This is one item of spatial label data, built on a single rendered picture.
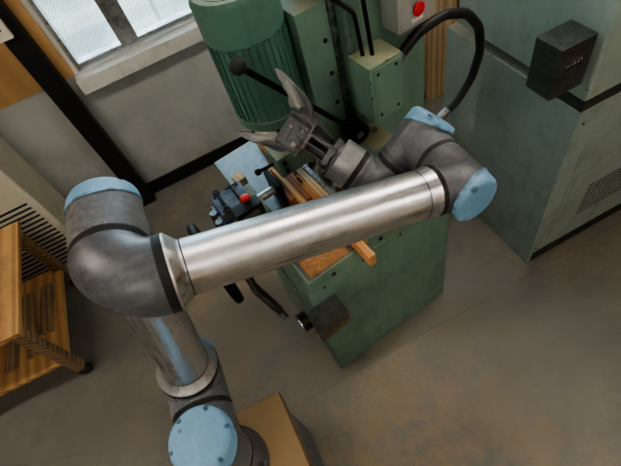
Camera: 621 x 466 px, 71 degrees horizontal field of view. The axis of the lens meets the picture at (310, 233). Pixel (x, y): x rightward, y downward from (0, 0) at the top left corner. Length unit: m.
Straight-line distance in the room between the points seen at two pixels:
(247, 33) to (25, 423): 2.15
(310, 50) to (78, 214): 0.60
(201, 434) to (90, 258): 0.58
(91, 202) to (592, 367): 1.85
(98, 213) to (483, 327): 1.68
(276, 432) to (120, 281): 0.82
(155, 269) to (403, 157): 0.49
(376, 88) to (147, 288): 0.67
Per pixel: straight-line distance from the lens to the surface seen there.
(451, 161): 0.77
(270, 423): 1.34
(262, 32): 0.94
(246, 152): 1.50
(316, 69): 1.07
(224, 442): 1.08
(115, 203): 0.71
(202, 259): 0.61
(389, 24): 1.06
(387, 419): 1.91
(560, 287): 2.20
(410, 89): 1.25
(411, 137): 0.83
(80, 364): 2.40
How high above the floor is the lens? 1.87
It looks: 53 degrees down
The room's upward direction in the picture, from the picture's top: 20 degrees counter-clockwise
